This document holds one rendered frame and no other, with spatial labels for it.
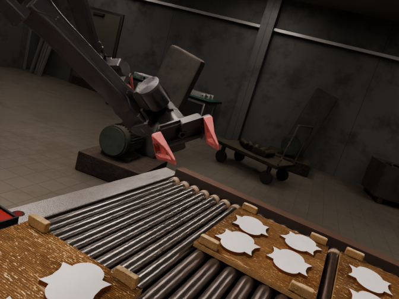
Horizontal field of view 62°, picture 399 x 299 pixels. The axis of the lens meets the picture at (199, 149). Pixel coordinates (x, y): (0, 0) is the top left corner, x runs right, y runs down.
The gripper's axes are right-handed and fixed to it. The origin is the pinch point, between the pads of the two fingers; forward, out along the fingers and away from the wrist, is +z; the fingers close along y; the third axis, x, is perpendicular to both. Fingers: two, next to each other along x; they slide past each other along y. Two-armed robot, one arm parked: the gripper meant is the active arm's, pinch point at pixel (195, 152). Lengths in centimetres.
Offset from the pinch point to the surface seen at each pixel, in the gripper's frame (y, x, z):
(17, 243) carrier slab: -40.7, 14.6, -8.1
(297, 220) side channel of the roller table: 44, 63, -15
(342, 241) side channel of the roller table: 53, 65, -1
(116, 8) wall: 141, 184, -889
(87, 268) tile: -28.1, 17.5, 3.2
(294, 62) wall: 435, 278, -517
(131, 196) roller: -13, 40, -37
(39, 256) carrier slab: -36.7, 15.5, -3.1
